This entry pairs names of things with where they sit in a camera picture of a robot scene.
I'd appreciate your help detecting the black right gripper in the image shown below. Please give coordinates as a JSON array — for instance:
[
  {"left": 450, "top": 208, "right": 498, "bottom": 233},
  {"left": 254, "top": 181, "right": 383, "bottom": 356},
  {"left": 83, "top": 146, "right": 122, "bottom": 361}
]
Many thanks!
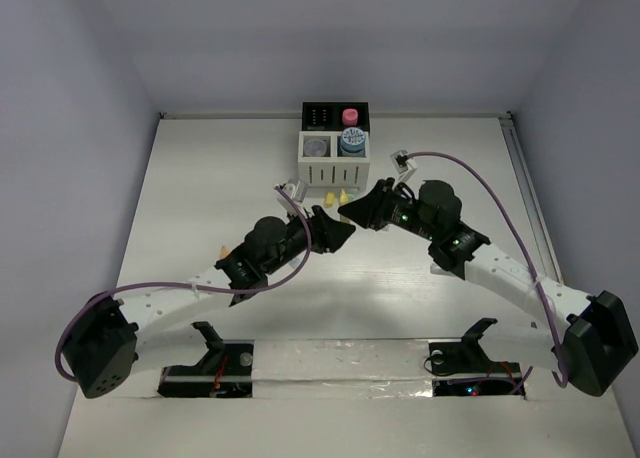
[{"left": 337, "top": 177, "right": 439, "bottom": 242}]

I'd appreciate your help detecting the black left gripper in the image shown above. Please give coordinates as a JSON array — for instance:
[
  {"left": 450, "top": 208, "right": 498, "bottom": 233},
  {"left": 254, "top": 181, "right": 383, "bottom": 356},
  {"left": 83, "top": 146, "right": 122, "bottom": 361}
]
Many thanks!
[{"left": 261, "top": 203, "right": 352, "bottom": 275}]

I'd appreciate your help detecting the yellow marker cap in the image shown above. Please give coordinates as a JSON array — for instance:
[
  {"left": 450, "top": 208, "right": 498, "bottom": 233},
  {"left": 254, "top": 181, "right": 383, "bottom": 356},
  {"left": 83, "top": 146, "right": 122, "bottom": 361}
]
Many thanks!
[{"left": 324, "top": 191, "right": 335, "bottom": 208}]

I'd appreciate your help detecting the clear jar of paperclips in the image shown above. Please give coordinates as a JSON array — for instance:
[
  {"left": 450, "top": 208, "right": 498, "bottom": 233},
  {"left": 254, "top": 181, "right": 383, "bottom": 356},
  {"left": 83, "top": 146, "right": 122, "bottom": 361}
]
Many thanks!
[{"left": 303, "top": 136, "right": 330, "bottom": 158}]

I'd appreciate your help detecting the pink-capped tube of crayons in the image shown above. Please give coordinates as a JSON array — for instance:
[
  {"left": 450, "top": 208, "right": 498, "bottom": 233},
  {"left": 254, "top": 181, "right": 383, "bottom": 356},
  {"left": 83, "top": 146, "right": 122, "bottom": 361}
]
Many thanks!
[{"left": 341, "top": 108, "right": 359, "bottom": 127}]

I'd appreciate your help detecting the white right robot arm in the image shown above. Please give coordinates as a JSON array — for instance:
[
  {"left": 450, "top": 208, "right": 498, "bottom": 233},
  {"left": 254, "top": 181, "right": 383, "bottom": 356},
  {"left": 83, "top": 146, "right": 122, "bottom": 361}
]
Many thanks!
[{"left": 338, "top": 178, "right": 639, "bottom": 397}]

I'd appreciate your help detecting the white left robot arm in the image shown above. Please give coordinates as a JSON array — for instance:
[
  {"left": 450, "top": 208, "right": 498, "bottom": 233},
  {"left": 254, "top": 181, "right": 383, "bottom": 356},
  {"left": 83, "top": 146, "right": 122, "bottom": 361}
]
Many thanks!
[{"left": 54, "top": 206, "right": 356, "bottom": 399}]

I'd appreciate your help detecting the white slotted organizer box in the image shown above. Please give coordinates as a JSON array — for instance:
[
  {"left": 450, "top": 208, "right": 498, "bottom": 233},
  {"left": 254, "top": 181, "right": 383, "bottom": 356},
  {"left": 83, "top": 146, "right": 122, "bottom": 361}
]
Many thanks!
[{"left": 297, "top": 130, "right": 371, "bottom": 192}]

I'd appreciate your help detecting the black slotted organizer box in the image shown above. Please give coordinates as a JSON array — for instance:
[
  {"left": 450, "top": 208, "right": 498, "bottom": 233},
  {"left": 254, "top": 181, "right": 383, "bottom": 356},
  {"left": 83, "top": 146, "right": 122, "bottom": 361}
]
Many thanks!
[{"left": 301, "top": 101, "right": 371, "bottom": 132}]

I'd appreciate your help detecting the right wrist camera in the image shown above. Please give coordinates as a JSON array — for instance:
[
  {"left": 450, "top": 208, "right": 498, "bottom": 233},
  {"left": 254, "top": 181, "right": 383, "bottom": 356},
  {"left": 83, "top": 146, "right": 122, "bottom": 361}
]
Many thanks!
[{"left": 390, "top": 150, "right": 417, "bottom": 184}]

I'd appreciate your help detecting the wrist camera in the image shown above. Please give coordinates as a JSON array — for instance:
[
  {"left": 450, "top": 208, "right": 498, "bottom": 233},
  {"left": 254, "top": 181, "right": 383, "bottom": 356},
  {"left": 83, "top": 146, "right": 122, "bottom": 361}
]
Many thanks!
[
  {"left": 274, "top": 179, "right": 307, "bottom": 215},
  {"left": 390, "top": 150, "right": 417, "bottom": 184}
]

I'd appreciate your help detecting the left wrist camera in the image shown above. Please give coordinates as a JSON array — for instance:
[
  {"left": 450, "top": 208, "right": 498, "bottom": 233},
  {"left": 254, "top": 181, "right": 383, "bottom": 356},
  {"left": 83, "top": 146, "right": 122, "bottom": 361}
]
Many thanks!
[{"left": 274, "top": 179, "right": 307, "bottom": 215}]

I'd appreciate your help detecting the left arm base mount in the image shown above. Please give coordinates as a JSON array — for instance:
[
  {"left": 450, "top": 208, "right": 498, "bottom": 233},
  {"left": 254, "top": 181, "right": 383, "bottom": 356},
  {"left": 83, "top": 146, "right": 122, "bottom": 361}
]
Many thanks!
[{"left": 157, "top": 321, "right": 254, "bottom": 399}]

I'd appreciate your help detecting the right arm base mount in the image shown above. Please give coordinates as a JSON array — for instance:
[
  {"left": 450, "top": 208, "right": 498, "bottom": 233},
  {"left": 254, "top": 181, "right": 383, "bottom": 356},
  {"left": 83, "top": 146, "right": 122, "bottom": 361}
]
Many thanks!
[{"left": 423, "top": 318, "right": 526, "bottom": 397}]

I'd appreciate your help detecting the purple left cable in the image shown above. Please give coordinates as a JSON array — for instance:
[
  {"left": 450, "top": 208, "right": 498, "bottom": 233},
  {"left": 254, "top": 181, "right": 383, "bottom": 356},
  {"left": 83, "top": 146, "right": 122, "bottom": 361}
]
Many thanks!
[{"left": 53, "top": 187, "right": 314, "bottom": 384}]

